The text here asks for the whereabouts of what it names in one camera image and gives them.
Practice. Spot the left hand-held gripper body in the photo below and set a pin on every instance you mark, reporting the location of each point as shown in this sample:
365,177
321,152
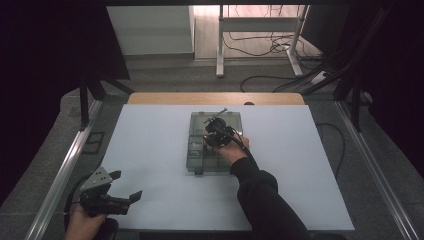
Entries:
100,200

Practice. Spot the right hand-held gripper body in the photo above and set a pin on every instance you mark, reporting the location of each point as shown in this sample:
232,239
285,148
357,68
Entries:
218,131

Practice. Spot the clear grey compartment storage box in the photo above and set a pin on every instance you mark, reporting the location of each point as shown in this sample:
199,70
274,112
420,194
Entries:
196,160

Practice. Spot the person's right hand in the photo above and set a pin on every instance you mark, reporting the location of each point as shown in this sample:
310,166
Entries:
233,151

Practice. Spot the person's left hand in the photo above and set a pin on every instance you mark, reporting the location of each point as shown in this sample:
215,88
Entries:
81,225

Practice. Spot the dark floor outlet plate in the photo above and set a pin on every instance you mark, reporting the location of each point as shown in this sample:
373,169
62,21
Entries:
93,142

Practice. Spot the black metal stand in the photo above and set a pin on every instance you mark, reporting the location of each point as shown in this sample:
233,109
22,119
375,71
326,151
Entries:
85,100
356,100

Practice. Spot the white power strip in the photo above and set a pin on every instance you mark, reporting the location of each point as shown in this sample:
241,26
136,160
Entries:
319,77

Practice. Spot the white cabinet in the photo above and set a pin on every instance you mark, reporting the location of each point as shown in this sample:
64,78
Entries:
150,30

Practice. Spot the dark curtain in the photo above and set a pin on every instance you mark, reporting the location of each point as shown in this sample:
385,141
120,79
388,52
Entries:
40,66
400,83

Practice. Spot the aluminium rail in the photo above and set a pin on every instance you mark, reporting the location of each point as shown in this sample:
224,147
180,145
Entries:
63,173
373,163

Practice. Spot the white desk frame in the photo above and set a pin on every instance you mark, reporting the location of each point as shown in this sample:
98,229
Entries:
256,24

